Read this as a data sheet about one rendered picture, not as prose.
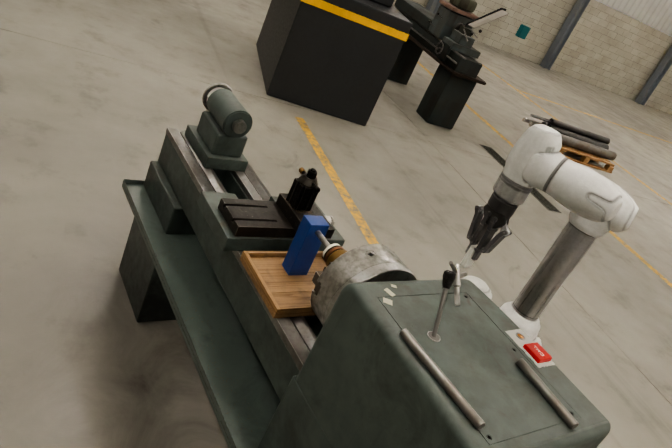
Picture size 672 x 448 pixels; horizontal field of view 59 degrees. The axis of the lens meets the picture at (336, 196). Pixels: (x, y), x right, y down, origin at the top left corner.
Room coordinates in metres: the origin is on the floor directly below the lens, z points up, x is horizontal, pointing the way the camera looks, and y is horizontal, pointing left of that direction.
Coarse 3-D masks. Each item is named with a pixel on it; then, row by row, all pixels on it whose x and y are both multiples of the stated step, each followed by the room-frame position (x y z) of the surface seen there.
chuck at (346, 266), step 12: (348, 252) 1.54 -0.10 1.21; (360, 252) 1.54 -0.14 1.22; (384, 252) 1.58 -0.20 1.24; (336, 264) 1.51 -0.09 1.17; (348, 264) 1.50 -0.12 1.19; (360, 264) 1.50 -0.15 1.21; (372, 264) 1.50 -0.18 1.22; (324, 276) 1.49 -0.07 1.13; (336, 276) 1.47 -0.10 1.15; (348, 276) 1.46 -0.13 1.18; (324, 288) 1.47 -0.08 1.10; (336, 288) 1.45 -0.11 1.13; (312, 300) 1.50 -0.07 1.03; (324, 300) 1.45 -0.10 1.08; (324, 312) 1.44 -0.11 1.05
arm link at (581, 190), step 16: (560, 176) 1.42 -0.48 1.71; (576, 176) 1.41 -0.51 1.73; (592, 176) 1.42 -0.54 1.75; (560, 192) 1.41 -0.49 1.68; (576, 192) 1.39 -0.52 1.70; (592, 192) 1.39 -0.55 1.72; (608, 192) 1.39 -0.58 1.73; (576, 208) 1.40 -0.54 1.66; (592, 208) 1.38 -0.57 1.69; (608, 208) 1.38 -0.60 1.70
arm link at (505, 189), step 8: (504, 176) 1.49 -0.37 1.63; (496, 184) 1.50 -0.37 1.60; (504, 184) 1.48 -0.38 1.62; (512, 184) 1.47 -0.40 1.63; (496, 192) 1.48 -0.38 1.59; (504, 192) 1.47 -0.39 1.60; (512, 192) 1.46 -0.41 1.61; (520, 192) 1.47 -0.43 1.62; (528, 192) 1.48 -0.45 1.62; (504, 200) 1.48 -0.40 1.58; (512, 200) 1.46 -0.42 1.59; (520, 200) 1.47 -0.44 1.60
